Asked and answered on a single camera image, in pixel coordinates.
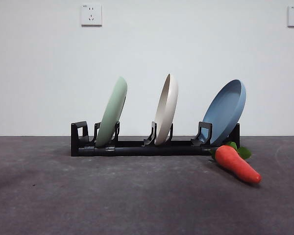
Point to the green plate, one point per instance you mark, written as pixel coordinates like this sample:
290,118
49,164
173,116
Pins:
112,110

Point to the orange carrot with green leaves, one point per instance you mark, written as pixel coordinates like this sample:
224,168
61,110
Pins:
235,164

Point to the beige plate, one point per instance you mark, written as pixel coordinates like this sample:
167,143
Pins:
167,110

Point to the black plate rack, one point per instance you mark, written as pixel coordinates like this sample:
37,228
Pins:
137,150

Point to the blue plate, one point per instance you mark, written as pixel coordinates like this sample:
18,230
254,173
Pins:
223,110

